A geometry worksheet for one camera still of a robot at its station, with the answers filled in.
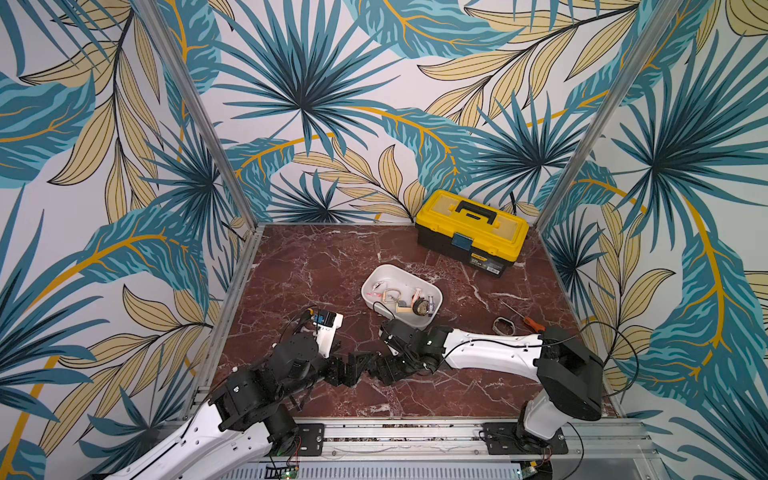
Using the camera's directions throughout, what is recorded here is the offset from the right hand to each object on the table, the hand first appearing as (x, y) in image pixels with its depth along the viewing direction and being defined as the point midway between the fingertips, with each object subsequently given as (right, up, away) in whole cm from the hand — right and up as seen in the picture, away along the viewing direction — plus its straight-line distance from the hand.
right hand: (387, 370), depth 81 cm
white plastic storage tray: (+7, +22, +19) cm, 30 cm away
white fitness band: (+37, +9, +12) cm, 39 cm away
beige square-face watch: (+5, +14, +12) cm, 19 cm away
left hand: (-8, +8, -13) cm, 17 cm away
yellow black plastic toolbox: (+30, +38, +15) cm, 51 cm away
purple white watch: (+14, +16, +13) cm, 25 cm away
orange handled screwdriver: (+46, +9, +11) cm, 49 cm away
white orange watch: (+10, +18, +16) cm, 26 cm away
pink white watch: (-4, +19, +16) cm, 25 cm away
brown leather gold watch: (+10, +15, +12) cm, 22 cm away
